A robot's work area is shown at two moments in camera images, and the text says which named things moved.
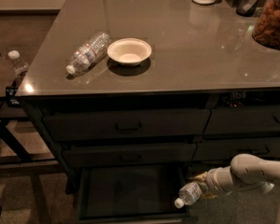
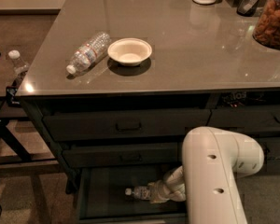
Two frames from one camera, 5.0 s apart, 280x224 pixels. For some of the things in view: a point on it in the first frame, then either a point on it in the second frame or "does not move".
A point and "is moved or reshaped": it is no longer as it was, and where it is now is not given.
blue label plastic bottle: x=189 y=194 is moved or reshaped
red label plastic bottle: x=90 y=53 does not move
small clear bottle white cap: x=19 y=66 does not move
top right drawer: x=247 y=119 does not move
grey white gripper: x=212 y=180 -> x=166 y=188
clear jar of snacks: x=272 y=27 does not move
